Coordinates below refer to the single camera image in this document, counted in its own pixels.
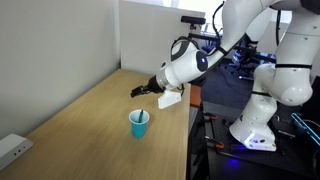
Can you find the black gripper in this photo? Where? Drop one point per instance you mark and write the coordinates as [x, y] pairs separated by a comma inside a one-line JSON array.
[[155, 85]]

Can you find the green pen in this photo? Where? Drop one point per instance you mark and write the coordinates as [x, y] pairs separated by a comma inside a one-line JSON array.
[[141, 116]]

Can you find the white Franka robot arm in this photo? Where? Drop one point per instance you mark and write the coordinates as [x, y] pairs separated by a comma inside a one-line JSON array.
[[290, 76]]

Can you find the blue plastic cup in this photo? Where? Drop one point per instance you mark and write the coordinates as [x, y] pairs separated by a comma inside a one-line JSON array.
[[139, 130]]

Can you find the orange board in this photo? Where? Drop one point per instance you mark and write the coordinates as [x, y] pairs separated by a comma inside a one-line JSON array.
[[196, 96]]

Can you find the white partition panel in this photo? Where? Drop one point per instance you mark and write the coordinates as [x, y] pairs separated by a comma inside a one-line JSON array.
[[146, 33]]

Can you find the black swivel chair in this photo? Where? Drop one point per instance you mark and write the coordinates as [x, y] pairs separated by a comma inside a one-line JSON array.
[[241, 63]]

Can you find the white rectangular box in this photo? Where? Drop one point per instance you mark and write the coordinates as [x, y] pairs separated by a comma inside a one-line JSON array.
[[13, 148]]

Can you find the blue neon light strip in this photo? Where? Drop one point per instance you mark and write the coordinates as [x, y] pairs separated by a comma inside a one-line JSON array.
[[305, 128]]

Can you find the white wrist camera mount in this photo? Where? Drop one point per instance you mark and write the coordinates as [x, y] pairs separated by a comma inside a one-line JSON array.
[[169, 99]]

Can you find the black camera on stand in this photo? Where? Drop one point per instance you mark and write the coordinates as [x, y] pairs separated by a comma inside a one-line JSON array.
[[193, 19]]

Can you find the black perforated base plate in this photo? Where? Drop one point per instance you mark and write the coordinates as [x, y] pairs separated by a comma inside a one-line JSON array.
[[253, 163]]

